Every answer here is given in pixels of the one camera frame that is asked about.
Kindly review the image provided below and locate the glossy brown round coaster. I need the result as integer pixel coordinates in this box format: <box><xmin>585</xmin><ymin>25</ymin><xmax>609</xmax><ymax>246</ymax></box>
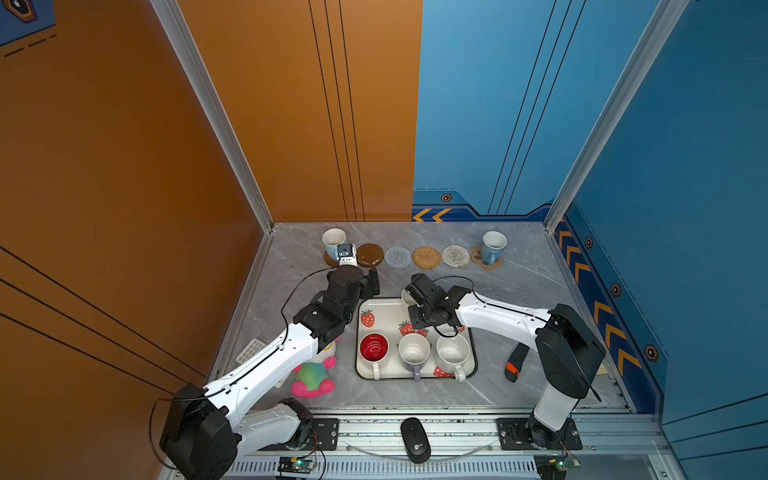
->
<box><xmin>356</xmin><ymin>243</ymin><xmax>385</xmax><ymax>268</ymax></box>

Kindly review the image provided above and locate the grey woven round coaster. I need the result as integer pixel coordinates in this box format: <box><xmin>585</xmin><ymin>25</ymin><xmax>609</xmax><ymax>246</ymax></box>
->
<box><xmin>384</xmin><ymin>246</ymin><xmax>412</xmax><ymax>270</ymax></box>

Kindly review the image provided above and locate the matte brown round coaster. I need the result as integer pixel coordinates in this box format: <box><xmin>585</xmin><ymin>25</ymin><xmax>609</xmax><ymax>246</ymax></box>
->
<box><xmin>323</xmin><ymin>251</ymin><xmax>339</xmax><ymax>267</ymax></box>

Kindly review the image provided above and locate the tan rattan round coaster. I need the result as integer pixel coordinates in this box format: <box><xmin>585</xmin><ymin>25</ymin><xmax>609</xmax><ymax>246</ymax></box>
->
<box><xmin>412</xmin><ymin>246</ymin><xmax>442</xmax><ymax>270</ymax></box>

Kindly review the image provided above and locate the white woven round coaster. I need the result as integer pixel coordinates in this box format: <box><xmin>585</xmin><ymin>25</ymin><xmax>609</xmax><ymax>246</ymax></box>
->
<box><xmin>441</xmin><ymin>245</ymin><xmax>471</xmax><ymax>268</ymax></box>

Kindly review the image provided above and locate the light blue mug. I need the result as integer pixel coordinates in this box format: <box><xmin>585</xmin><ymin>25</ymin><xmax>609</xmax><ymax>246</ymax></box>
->
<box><xmin>321</xmin><ymin>228</ymin><xmax>347</xmax><ymax>261</ymax></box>

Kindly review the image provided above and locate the brown paw print coaster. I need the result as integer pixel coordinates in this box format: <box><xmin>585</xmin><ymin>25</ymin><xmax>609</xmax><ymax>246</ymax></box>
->
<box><xmin>471</xmin><ymin>245</ymin><xmax>505</xmax><ymax>272</ymax></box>

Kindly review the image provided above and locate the white mug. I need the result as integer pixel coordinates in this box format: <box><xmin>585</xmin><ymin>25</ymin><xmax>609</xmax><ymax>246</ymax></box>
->
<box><xmin>401</xmin><ymin>289</ymin><xmax>417</xmax><ymax>306</ymax></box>
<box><xmin>433</xmin><ymin>335</ymin><xmax>470</xmax><ymax>382</ymax></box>

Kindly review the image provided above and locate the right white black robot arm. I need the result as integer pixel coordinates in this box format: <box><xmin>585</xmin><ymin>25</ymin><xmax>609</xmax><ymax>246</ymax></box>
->
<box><xmin>405</xmin><ymin>274</ymin><xmax>606</xmax><ymax>450</ymax></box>

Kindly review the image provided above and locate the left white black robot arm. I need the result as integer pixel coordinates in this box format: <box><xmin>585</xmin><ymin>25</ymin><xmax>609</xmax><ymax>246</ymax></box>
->
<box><xmin>159</xmin><ymin>265</ymin><xmax>380</xmax><ymax>479</ymax></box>

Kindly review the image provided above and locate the white strawberry tray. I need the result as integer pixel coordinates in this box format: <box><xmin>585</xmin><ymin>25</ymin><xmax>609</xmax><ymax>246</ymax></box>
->
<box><xmin>356</xmin><ymin>298</ymin><xmax>477</xmax><ymax>382</ymax></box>

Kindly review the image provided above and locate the purple mug front middle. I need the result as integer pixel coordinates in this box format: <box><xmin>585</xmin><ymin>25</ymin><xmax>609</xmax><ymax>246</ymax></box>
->
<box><xmin>398</xmin><ymin>333</ymin><xmax>431</xmax><ymax>382</ymax></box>

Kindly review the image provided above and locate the red inside mug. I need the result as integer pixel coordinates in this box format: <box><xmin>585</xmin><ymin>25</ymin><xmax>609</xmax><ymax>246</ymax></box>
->
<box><xmin>358</xmin><ymin>332</ymin><xmax>390</xmax><ymax>380</ymax></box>

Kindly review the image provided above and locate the black orange utility knife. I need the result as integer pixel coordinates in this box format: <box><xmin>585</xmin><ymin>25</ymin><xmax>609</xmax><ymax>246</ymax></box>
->
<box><xmin>504</xmin><ymin>343</ymin><xmax>530</xmax><ymax>383</ymax></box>

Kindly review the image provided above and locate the pink panda plush toy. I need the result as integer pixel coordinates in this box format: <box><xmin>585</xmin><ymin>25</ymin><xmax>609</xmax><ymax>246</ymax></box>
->
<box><xmin>290</xmin><ymin>355</ymin><xmax>337</xmax><ymax>399</ymax></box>

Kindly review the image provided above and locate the white calculator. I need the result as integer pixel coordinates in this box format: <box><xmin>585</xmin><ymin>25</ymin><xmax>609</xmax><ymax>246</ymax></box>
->
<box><xmin>235</xmin><ymin>338</ymin><xmax>267</xmax><ymax>365</ymax></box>

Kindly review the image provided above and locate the black computer mouse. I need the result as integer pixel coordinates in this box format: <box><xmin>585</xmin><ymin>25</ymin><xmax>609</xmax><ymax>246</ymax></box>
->
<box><xmin>400</xmin><ymin>417</ymin><xmax>431</xmax><ymax>464</ymax></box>

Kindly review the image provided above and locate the left green circuit board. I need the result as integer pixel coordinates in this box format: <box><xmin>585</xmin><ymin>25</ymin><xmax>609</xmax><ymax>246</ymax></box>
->
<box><xmin>276</xmin><ymin>457</ymin><xmax>319</xmax><ymax>479</ymax></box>

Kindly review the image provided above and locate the green circuit board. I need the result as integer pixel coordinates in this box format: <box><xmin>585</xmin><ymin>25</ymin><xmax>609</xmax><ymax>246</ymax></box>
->
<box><xmin>276</xmin><ymin>457</ymin><xmax>319</xmax><ymax>479</ymax></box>
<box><xmin>534</xmin><ymin>456</ymin><xmax>581</xmax><ymax>480</ymax></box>

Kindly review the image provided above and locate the right green circuit board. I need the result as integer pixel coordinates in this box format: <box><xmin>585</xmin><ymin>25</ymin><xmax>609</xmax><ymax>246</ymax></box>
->
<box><xmin>534</xmin><ymin>456</ymin><xmax>581</xmax><ymax>480</ymax></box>

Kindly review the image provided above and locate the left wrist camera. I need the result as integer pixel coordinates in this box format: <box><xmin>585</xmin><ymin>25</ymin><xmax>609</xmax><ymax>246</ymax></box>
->
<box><xmin>336</xmin><ymin>243</ymin><xmax>358</xmax><ymax>266</ymax></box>

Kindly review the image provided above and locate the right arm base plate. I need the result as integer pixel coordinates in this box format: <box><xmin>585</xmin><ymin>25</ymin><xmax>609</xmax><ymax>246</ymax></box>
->
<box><xmin>496</xmin><ymin>417</ymin><xmax>583</xmax><ymax>451</ymax></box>

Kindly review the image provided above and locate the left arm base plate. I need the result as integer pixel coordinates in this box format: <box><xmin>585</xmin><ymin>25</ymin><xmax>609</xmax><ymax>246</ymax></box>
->
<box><xmin>301</xmin><ymin>418</ymin><xmax>340</xmax><ymax>452</ymax></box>

